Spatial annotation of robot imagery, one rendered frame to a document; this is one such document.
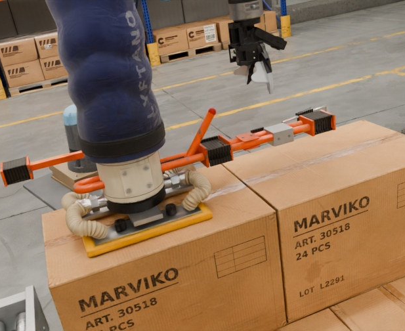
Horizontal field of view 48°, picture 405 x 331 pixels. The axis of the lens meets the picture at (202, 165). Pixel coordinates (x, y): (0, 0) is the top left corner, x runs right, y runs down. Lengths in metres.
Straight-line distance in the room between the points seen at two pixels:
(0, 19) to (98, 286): 8.67
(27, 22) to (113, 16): 8.56
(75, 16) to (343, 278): 1.06
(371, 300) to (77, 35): 1.15
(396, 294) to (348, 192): 0.40
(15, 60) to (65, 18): 7.23
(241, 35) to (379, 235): 0.73
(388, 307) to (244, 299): 0.46
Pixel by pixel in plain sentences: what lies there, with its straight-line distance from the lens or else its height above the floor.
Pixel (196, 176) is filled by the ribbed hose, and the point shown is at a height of 1.03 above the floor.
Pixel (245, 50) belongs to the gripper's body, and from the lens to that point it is 1.28.
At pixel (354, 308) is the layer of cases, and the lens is 1.54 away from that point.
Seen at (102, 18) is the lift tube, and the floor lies 1.49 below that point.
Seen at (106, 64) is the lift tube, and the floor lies 1.40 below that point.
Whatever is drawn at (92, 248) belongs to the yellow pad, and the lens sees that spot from 1.19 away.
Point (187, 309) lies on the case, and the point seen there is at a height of 0.74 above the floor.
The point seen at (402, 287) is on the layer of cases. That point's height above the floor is 0.54.
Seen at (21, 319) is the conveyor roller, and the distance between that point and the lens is 1.78.
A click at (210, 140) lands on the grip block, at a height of 1.09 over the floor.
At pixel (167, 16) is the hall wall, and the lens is 10.00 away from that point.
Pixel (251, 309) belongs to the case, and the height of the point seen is 0.65.
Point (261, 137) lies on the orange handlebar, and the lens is 1.36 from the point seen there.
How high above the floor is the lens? 1.57
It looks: 24 degrees down
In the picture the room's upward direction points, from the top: 9 degrees counter-clockwise
